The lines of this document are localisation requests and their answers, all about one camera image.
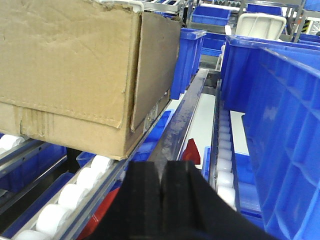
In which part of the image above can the white roller track right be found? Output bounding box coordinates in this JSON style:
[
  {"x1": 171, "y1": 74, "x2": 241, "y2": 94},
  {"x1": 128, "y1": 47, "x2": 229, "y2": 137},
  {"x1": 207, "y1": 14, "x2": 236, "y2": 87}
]
[{"x1": 214, "y1": 107, "x2": 237, "y2": 211}]

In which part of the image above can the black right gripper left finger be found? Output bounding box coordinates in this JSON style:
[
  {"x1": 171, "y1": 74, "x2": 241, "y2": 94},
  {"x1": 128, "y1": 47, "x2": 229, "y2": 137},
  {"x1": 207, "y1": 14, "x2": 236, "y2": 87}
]
[{"x1": 88, "y1": 161, "x2": 161, "y2": 240}]

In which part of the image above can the large blue bin right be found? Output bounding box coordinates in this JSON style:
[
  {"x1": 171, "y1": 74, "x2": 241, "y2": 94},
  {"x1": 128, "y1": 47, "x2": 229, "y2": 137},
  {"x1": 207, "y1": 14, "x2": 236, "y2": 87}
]
[{"x1": 220, "y1": 35, "x2": 320, "y2": 240}]

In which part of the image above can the white roller track left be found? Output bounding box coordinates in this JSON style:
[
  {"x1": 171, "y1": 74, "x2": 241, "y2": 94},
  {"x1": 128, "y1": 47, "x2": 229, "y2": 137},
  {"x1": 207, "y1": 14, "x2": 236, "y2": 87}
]
[{"x1": 12, "y1": 155, "x2": 119, "y2": 240}]

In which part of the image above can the white roller track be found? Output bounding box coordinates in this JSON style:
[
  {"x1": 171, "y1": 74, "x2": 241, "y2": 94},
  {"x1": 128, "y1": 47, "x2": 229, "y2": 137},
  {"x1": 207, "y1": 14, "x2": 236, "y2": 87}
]
[
  {"x1": 214, "y1": 107, "x2": 237, "y2": 211},
  {"x1": 12, "y1": 155, "x2": 119, "y2": 240}
]

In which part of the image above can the large plain cardboard box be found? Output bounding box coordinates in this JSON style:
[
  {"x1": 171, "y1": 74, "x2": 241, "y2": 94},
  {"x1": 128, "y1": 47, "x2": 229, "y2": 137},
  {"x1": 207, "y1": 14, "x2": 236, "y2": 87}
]
[{"x1": 0, "y1": 0, "x2": 181, "y2": 160}]

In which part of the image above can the white plastic bin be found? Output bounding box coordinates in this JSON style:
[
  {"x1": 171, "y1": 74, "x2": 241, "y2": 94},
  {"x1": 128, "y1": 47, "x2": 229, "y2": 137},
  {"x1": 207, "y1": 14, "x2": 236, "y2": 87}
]
[{"x1": 235, "y1": 13, "x2": 287, "y2": 40}]

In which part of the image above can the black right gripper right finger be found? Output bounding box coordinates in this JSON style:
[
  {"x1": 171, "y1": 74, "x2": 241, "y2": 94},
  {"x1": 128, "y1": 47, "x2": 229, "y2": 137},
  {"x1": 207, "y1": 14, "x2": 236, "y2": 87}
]
[{"x1": 161, "y1": 161, "x2": 274, "y2": 240}]

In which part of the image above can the steel divider rail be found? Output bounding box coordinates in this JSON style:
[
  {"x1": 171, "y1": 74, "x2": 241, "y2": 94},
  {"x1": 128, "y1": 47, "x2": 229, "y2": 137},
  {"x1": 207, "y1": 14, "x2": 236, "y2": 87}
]
[{"x1": 147, "y1": 68, "x2": 209, "y2": 164}]

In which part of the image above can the blue bin behind box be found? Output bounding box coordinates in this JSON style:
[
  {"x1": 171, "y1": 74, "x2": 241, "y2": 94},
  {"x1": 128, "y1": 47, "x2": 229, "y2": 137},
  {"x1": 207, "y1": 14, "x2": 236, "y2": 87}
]
[{"x1": 170, "y1": 28, "x2": 207, "y2": 100}]

